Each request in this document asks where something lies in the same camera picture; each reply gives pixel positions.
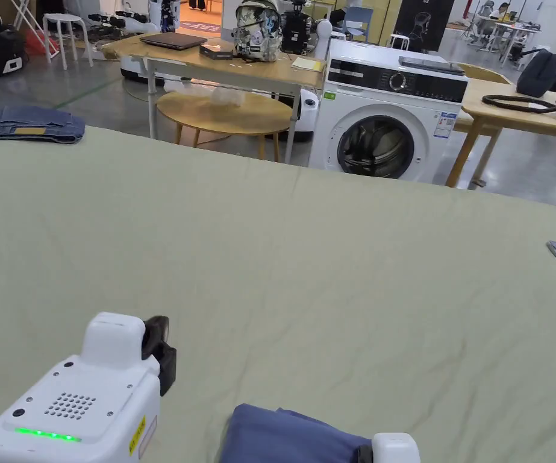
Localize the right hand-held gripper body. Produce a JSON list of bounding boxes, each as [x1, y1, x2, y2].
[[357, 432, 422, 463]]

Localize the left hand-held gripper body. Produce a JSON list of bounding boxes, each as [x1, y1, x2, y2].
[[0, 312, 177, 463]]

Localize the dark blue shirt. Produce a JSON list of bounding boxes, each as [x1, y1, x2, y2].
[[219, 403, 372, 463]]

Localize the bed with pale green sheet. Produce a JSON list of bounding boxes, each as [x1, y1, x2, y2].
[[0, 124, 556, 463]]

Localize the folded blue jeans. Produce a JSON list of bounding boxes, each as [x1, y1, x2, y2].
[[0, 106, 86, 145]]

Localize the round wooden table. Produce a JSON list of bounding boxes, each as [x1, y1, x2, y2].
[[156, 88, 294, 162]]

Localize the white washing machine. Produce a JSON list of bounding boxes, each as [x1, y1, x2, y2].
[[310, 38, 470, 185]]

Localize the rectangular wooden table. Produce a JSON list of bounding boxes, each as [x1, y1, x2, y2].
[[99, 0, 329, 165]]

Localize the white robot with round head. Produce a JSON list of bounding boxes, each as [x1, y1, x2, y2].
[[277, 19, 333, 144]]

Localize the light wooden table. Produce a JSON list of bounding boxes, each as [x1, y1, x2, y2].
[[445, 47, 556, 188]]

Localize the white round stool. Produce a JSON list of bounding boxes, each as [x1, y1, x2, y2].
[[42, 13, 83, 71]]

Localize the black banner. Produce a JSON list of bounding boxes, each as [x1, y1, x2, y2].
[[395, 0, 456, 53]]

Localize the blue chair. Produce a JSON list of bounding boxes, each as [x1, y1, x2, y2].
[[342, 7, 375, 40]]

